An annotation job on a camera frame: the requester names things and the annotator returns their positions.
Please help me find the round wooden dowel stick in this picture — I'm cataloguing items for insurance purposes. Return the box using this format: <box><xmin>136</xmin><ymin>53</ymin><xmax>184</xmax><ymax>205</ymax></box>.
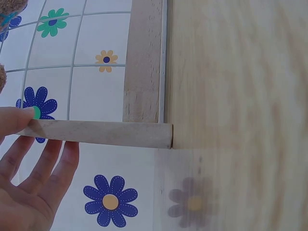
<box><xmin>20</xmin><ymin>119</ymin><xmax>174</xmax><ymax>150</ymax></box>

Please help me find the person's left hand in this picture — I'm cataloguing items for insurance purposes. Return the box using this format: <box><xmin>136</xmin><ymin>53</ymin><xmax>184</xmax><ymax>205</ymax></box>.
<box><xmin>0</xmin><ymin>106</ymin><xmax>80</xmax><ymax>231</ymax></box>

